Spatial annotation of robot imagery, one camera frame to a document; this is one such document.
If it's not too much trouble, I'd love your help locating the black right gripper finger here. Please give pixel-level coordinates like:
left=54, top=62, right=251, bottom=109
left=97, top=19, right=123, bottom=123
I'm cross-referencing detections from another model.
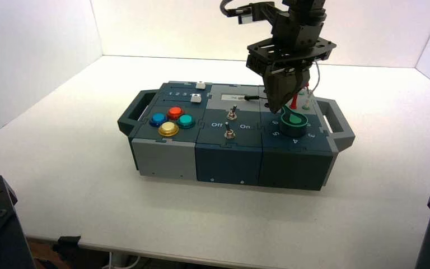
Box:
left=293, top=67, right=311, bottom=99
left=265, top=68, right=297, bottom=114

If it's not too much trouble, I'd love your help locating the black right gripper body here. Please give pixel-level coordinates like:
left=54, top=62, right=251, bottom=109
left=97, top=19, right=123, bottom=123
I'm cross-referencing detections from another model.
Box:
left=246, top=11, right=338, bottom=77

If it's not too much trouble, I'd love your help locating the green rotary knob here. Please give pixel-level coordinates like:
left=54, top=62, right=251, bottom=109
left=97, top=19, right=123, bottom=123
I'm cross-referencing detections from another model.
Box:
left=279, top=105, right=309, bottom=137

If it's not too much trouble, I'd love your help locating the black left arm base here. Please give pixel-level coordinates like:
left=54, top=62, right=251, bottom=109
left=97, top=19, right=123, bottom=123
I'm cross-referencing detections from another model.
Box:
left=0, top=175, right=38, bottom=269

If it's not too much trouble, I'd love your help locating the red probe plug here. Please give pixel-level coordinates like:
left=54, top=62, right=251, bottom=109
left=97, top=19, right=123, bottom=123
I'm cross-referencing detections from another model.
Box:
left=289, top=82, right=310, bottom=110

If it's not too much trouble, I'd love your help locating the blue grey control box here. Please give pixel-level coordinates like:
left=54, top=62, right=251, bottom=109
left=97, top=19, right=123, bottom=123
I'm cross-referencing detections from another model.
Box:
left=117, top=81, right=356, bottom=192

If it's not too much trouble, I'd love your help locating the green push button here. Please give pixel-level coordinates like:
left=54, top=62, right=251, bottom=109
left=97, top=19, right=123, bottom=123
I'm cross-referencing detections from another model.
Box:
left=177, top=114, right=196, bottom=129

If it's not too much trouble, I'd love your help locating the red push button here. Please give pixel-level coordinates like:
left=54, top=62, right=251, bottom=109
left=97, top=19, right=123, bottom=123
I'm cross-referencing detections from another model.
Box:
left=167, top=106, right=185, bottom=120

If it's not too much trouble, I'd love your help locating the yellow push button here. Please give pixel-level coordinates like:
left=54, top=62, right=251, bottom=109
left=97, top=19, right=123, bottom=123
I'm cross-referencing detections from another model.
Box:
left=158, top=122, right=180, bottom=137

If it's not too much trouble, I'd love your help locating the blue push button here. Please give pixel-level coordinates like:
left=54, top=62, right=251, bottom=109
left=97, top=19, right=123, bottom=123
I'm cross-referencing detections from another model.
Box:
left=149, top=113, right=168, bottom=127

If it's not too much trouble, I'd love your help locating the black table clamp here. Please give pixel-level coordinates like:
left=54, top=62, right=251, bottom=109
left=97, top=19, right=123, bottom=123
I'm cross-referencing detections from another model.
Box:
left=52, top=235, right=84, bottom=261

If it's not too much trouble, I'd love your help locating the white banana plug cable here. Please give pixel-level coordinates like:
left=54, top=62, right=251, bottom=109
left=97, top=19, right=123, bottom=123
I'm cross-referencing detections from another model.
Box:
left=298, top=60, right=321, bottom=110

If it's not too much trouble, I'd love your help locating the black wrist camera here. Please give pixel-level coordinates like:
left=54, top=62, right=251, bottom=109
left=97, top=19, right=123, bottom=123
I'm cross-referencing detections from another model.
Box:
left=236, top=2, right=275, bottom=25

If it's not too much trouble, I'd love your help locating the black camera cable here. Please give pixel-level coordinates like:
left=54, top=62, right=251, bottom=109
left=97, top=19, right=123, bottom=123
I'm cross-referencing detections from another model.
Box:
left=220, top=0, right=239, bottom=17

